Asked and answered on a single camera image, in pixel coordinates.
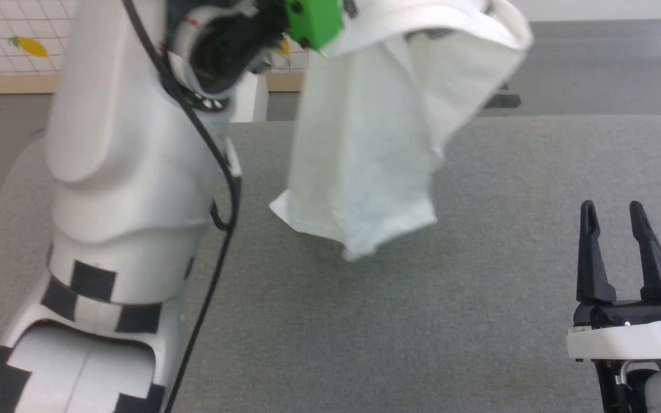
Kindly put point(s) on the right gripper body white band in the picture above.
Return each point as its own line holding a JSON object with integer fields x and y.
{"x": 629, "y": 341}

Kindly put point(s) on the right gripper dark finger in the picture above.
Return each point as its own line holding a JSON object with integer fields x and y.
{"x": 654, "y": 269}
{"x": 591, "y": 269}

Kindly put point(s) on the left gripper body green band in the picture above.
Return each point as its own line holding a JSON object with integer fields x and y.
{"x": 313, "y": 20}

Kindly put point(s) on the white garment with grey stitching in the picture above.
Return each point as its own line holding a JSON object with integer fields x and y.
{"x": 365, "y": 143}

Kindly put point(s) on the small yellow toy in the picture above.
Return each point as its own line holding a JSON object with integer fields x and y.
{"x": 283, "y": 47}

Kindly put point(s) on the white square pillar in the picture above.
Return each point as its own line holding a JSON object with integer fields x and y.
{"x": 250, "y": 100}

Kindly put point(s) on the large dark floor mat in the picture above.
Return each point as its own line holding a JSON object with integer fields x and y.
{"x": 505, "y": 101}

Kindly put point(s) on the yellow leaf-shaped toy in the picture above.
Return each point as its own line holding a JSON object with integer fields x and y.
{"x": 31, "y": 47}

